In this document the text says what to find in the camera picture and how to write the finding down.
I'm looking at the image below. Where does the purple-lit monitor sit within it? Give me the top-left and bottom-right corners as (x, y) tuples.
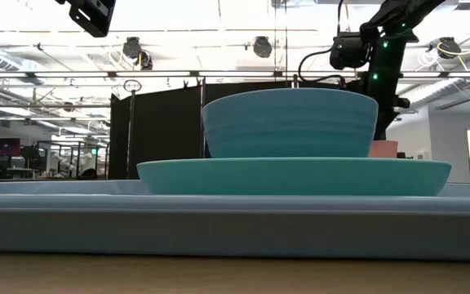
(0, 137), (22, 158)

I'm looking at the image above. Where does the ring-topped metal stand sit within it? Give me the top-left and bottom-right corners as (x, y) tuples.
(122, 78), (143, 179)

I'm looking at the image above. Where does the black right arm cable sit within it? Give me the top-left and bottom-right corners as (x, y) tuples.
(298, 47), (344, 85)

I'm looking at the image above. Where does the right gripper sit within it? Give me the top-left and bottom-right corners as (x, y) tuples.
(357, 40), (411, 141)

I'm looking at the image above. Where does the dark ceiling device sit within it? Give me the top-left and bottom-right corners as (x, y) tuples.
(122, 36), (154, 71)
(252, 35), (273, 59)
(437, 36), (463, 60)

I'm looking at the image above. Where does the teal plate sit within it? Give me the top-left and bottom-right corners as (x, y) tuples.
(135, 157), (453, 197)

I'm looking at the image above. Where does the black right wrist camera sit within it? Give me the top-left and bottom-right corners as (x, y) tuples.
(329, 31), (373, 70)

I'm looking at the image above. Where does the blue plastic tray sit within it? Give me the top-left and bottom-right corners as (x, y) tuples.
(0, 179), (470, 262)

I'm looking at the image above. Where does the grey horizontal overhead rail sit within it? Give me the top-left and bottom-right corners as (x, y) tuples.
(0, 69), (470, 79)

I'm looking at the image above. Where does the background black frame rig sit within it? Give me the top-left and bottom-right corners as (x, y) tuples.
(34, 140), (109, 179)

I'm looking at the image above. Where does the black partition screen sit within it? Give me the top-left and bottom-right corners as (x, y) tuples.
(108, 79), (366, 180)

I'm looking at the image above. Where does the blue ribbed bowl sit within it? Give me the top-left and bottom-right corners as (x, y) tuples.
(201, 87), (379, 159)

